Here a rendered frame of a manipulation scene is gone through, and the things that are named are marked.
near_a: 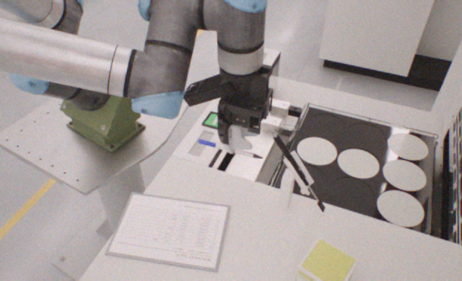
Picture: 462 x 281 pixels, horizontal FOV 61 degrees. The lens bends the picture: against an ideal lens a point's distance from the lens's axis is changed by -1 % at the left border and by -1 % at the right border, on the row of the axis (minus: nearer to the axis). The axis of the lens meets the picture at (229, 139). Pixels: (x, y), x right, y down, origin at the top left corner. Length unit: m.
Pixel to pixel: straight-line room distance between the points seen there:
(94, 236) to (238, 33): 1.56
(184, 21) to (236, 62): 0.10
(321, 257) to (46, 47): 0.52
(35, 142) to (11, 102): 1.76
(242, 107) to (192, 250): 0.28
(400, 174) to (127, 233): 0.65
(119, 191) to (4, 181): 1.19
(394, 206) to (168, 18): 0.64
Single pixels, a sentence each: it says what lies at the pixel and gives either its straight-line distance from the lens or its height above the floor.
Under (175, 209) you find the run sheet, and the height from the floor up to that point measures 0.97.
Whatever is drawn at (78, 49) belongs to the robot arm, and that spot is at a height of 1.32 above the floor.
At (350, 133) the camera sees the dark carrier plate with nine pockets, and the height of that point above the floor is 0.90.
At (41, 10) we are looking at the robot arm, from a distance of 0.96.
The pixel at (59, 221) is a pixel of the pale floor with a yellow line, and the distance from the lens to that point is 2.14.
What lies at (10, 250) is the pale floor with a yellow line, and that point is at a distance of 2.14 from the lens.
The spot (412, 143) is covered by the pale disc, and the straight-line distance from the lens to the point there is 1.14.
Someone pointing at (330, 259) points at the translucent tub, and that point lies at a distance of 0.68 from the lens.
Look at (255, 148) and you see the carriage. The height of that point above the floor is 0.88.
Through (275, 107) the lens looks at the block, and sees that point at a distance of 1.14.
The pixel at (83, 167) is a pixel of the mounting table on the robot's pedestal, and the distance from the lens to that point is 1.15.
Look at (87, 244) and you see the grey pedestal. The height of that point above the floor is 0.01.
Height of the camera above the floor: 1.61
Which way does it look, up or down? 43 degrees down
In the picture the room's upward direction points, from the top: straight up
